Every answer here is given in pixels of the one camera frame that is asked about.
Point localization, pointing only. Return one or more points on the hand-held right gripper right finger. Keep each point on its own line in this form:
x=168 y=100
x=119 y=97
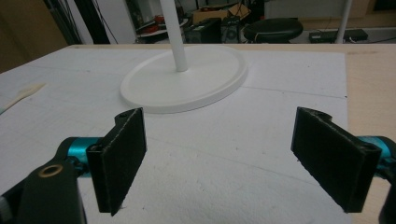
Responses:
x=334 y=160

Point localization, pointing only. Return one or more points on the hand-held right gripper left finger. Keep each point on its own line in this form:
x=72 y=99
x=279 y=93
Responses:
x=120 y=158

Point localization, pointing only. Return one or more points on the white foam mat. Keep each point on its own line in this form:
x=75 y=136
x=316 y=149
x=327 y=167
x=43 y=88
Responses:
x=193 y=140

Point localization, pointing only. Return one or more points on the white lamp stand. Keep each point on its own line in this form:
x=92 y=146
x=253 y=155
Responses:
x=183 y=81

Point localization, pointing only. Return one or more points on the cream plastic spatula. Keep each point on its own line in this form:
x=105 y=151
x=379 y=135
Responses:
x=23 y=93

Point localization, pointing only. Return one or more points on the black power strip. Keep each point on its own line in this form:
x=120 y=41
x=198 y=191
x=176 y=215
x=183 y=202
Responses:
x=337 y=35

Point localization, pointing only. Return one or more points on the white pole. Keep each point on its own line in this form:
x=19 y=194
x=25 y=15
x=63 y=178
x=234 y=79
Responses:
x=343 y=20

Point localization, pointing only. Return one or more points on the black round stool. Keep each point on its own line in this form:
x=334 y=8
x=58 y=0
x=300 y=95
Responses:
x=272 y=29

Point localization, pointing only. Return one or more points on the black equipment box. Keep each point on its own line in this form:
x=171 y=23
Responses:
x=204 y=31

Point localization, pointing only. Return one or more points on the cardboard box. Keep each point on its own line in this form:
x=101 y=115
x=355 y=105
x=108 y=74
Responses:
x=218 y=12

